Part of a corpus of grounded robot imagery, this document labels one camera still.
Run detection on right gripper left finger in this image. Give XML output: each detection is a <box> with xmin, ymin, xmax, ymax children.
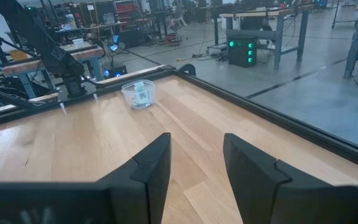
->
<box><xmin>0</xmin><ymin>133</ymin><xmax>172</xmax><ymax>224</ymax></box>

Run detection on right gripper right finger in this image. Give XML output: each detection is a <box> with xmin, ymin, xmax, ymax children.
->
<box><xmin>223</xmin><ymin>133</ymin><xmax>358</xmax><ymax>224</ymax></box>

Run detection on green sweetener packet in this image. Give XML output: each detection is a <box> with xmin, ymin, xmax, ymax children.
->
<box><xmin>134</xmin><ymin>81</ymin><xmax>150</xmax><ymax>106</ymax></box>

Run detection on clear plastic container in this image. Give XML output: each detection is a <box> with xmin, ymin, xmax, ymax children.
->
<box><xmin>121</xmin><ymin>79</ymin><xmax>157</xmax><ymax>110</ymax></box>

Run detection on computer tower blue light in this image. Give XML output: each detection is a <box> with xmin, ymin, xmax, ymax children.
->
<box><xmin>103</xmin><ymin>60</ymin><xmax>129</xmax><ymax>78</ymax></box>

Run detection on computer tower green lights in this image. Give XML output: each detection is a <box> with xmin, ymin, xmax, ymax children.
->
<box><xmin>227</xmin><ymin>34</ymin><xmax>258</xmax><ymax>68</ymax></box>

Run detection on wood table blue legs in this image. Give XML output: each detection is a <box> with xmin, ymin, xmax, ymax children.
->
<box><xmin>1</xmin><ymin>43</ymin><xmax>105</xmax><ymax>100</ymax></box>

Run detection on yellow object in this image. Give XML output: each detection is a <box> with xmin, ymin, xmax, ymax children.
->
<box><xmin>9</xmin><ymin>49</ymin><xmax>30</xmax><ymax>62</ymax></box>

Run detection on wooden top workbench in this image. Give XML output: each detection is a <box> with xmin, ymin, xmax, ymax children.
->
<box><xmin>222</xmin><ymin>4</ymin><xmax>310</xmax><ymax>71</ymax></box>

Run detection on red parts shelf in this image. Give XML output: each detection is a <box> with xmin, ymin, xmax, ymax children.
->
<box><xmin>113</xmin><ymin>0</ymin><xmax>141</xmax><ymax>32</ymax></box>

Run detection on black aluminium table frame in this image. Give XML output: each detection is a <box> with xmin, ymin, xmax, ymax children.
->
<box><xmin>0</xmin><ymin>63</ymin><xmax>358</xmax><ymax>174</ymax></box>

